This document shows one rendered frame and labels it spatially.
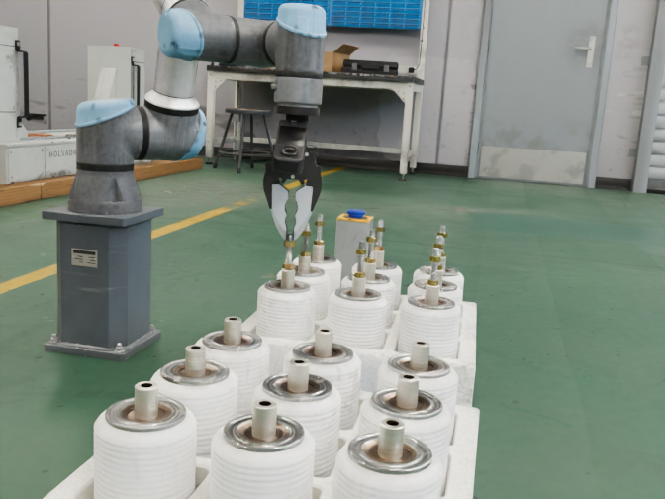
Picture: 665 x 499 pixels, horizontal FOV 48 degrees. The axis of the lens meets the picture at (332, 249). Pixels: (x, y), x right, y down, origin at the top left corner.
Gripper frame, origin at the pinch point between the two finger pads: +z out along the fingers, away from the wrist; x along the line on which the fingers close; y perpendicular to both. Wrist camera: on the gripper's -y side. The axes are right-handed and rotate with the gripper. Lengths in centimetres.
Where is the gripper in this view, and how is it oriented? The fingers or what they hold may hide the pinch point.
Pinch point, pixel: (290, 232)
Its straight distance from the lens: 120.3
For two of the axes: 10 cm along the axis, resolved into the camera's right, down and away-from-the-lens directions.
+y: -0.2, -2.0, 9.8
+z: -0.6, 9.8, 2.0
